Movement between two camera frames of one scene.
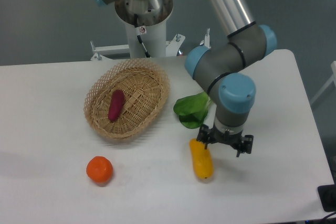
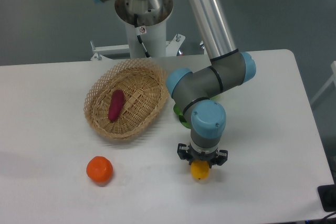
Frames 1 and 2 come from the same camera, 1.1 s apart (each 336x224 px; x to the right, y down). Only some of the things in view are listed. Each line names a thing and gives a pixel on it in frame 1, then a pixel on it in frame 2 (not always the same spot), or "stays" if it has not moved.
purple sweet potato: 116,104 stays
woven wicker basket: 126,98 stays
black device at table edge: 327,195 stays
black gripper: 237,140 to 192,155
